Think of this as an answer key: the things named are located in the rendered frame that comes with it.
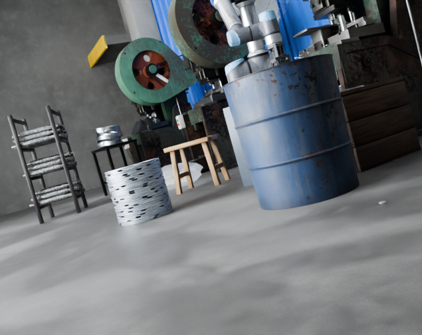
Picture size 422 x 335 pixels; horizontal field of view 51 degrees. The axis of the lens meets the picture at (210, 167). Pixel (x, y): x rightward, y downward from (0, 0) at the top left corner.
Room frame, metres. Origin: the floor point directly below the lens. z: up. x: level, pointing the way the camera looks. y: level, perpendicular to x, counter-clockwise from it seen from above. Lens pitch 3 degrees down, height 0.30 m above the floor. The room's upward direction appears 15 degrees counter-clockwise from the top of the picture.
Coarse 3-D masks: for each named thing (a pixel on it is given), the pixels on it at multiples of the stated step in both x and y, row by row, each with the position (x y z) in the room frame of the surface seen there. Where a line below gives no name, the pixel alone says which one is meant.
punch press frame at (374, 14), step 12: (348, 0) 3.02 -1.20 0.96; (360, 0) 3.07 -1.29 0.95; (372, 0) 2.73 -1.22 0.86; (384, 0) 2.74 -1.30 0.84; (360, 12) 3.06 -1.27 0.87; (372, 12) 2.75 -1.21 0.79; (384, 12) 2.73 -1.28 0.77; (372, 24) 2.77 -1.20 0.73; (384, 24) 2.72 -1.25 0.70; (372, 36) 2.66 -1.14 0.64; (324, 48) 2.60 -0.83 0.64; (336, 72) 2.57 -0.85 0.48
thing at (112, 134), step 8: (96, 128) 5.00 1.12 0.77; (104, 128) 4.99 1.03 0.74; (112, 128) 5.01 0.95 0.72; (104, 136) 5.01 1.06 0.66; (112, 136) 5.03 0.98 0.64; (120, 136) 5.22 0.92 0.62; (104, 144) 5.10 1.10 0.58; (112, 144) 5.09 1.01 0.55; (120, 144) 4.99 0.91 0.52; (136, 144) 5.12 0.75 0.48; (136, 152) 5.12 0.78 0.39; (96, 160) 5.17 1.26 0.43; (112, 168) 4.88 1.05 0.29; (104, 192) 5.16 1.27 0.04
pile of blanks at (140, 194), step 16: (112, 176) 2.19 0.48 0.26; (128, 176) 2.17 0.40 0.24; (144, 176) 2.18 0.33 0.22; (160, 176) 2.38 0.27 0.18; (112, 192) 2.22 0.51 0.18; (128, 192) 2.16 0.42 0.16; (144, 192) 2.17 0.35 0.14; (160, 192) 2.22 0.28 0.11; (128, 208) 2.17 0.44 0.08; (144, 208) 2.16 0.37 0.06; (160, 208) 2.20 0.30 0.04; (128, 224) 2.18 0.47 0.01
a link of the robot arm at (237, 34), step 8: (216, 0) 2.31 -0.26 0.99; (224, 0) 2.28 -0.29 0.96; (216, 8) 2.35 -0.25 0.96; (224, 8) 2.24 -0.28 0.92; (232, 8) 2.24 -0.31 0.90; (224, 16) 2.22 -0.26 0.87; (232, 16) 2.18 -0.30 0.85; (232, 24) 2.15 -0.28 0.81; (240, 24) 2.14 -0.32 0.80; (232, 32) 2.10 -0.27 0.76; (240, 32) 2.10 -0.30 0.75; (248, 32) 2.10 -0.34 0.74; (232, 40) 2.10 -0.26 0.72; (240, 40) 2.10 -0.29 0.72; (248, 40) 2.11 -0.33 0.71
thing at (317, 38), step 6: (336, 24) 2.72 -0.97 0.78; (306, 30) 2.62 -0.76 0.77; (312, 30) 2.65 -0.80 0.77; (318, 30) 2.70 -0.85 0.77; (324, 30) 2.70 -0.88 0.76; (294, 36) 2.72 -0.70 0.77; (300, 36) 2.74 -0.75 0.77; (312, 36) 2.75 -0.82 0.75; (318, 36) 2.71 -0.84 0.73; (324, 36) 2.69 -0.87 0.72; (330, 36) 2.71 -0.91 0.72; (312, 42) 2.76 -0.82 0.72; (318, 42) 2.72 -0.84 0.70; (324, 42) 2.69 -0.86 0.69; (318, 48) 2.73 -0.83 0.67
